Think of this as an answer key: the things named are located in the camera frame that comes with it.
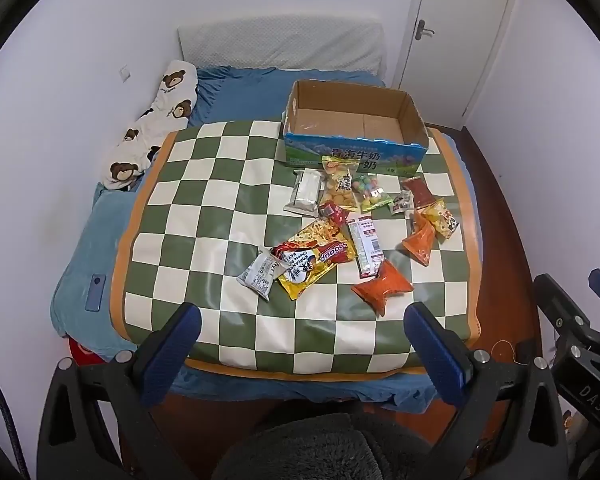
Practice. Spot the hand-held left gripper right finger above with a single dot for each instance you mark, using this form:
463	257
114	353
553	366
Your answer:
437	357

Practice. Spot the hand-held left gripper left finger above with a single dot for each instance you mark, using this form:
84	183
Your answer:
172	355

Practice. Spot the large orange snack packet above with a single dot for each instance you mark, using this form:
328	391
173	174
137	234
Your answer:
382	287

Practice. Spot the small orange snack packet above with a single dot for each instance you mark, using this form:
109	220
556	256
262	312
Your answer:
420	242

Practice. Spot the small white snack packet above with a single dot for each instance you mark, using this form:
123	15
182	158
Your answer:
260	275

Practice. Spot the long white red packet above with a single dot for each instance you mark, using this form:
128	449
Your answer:
366	247

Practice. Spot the yellow panda snack packet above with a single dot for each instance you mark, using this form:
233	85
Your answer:
442	219

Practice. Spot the yellow red snack packet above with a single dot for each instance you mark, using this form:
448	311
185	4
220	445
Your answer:
300	281

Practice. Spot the red noodle packet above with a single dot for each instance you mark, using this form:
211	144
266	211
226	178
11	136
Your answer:
330	255

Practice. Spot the small white black packet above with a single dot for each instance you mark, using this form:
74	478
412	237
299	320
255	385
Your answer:
401	204

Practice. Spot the dark red snack packet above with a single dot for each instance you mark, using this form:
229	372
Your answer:
420	192

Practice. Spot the yellow noodle packet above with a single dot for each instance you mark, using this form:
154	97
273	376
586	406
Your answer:
320	232

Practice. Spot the colourful candy bag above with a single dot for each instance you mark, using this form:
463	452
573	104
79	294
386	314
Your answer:
372	194

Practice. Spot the small shiny red packet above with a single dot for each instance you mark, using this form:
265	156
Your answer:
336	212

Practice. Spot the clear packet of yellow crisps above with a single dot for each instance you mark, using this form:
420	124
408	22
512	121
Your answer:
340	187

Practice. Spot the silver snack packet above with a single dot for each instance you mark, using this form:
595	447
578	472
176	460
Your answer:
305	192

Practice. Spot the cardboard box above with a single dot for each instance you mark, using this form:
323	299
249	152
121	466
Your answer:
350	156

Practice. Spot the red object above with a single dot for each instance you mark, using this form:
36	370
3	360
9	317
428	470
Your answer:
87	352

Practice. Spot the blue phone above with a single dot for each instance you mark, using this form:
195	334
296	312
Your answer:
96	293

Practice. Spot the light blue blanket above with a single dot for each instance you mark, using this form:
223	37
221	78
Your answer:
90	240

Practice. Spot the grey fleece garment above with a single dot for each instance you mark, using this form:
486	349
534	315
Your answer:
325	450

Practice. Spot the green white checkered mat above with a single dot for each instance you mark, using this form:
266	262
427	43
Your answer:
205	200

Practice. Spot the bear print pillow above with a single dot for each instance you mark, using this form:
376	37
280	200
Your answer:
165	110

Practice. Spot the blue bedsheet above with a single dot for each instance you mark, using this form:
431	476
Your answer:
240	95

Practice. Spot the white door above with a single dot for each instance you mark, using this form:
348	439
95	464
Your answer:
455	15

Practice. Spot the white headboard cushion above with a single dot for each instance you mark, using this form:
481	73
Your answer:
280	42

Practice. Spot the white wall socket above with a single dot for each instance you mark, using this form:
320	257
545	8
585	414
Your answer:
125	74

